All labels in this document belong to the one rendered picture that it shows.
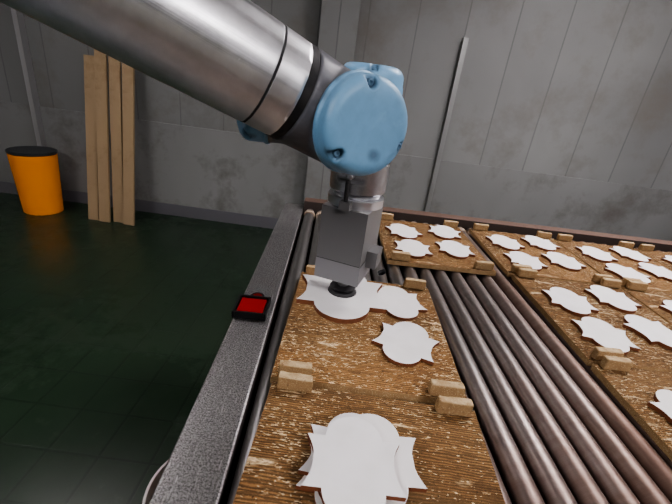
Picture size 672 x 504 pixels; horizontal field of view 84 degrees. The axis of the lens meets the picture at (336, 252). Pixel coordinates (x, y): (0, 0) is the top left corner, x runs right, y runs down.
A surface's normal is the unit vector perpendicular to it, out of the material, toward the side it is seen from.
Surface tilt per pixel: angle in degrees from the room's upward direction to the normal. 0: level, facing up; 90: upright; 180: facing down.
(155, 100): 90
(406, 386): 0
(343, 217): 90
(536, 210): 90
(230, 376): 0
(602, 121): 90
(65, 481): 0
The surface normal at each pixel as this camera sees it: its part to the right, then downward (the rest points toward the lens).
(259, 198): -0.06, 0.40
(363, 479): 0.12, -0.91
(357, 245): -0.35, 0.34
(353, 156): 0.43, 0.38
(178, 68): -0.01, 0.90
